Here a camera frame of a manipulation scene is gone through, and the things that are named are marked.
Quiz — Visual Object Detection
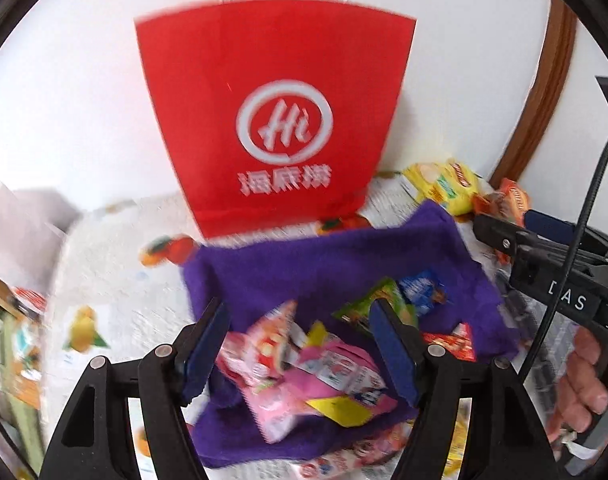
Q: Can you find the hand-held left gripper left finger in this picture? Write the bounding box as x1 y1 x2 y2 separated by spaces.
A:
39 297 232 480

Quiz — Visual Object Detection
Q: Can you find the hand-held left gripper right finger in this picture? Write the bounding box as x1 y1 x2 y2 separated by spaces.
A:
369 299 559 480

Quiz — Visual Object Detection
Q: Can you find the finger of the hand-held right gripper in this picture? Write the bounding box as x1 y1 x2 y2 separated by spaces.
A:
472 213 535 264
525 210 608 257

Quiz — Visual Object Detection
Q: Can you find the pink mushroom print snack packet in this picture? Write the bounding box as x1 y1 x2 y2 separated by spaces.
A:
219 301 305 443

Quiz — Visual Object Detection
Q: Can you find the magenta yellow snack packet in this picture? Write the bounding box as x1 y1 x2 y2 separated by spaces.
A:
284 322 415 428

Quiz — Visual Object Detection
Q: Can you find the person's right hand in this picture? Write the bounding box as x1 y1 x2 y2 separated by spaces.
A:
546 329 608 447

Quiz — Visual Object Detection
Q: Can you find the orange snack packet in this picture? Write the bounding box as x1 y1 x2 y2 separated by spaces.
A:
471 178 532 226

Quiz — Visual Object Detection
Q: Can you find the grey plaid cloth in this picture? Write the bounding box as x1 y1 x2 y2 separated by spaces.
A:
504 280 549 343

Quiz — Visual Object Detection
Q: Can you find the green snack packet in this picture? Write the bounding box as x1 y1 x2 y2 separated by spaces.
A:
332 277 419 341

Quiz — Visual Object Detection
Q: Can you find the red snack packet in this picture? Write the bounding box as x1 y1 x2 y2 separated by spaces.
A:
421 322 477 361

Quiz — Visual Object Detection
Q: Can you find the small blue snack packet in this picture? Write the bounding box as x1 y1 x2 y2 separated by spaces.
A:
399 270 452 317

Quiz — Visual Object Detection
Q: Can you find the yellow printed packet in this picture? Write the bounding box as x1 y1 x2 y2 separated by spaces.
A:
438 404 473 477

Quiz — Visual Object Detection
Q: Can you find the fruit print tablecloth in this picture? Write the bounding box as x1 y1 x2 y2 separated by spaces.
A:
44 170 574 480

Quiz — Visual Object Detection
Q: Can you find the purple towel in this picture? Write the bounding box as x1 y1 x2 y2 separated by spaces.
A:
181 200 522 471

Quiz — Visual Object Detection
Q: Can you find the teal card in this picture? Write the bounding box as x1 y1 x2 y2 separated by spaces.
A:
14 324 41 362

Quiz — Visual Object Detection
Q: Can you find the red white box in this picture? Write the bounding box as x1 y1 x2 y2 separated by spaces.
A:
11 285 51 312

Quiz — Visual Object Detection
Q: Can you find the white paper bag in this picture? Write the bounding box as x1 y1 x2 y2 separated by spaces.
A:
0 182 82 281

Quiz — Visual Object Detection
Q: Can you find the red paper bag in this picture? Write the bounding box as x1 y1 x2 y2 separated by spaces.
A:
134 0 417 238

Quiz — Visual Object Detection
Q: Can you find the black cable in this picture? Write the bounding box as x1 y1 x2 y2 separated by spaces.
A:
516 129 608 376

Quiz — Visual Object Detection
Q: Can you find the brown wooden door frame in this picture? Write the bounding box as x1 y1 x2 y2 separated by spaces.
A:
488 0 579 191

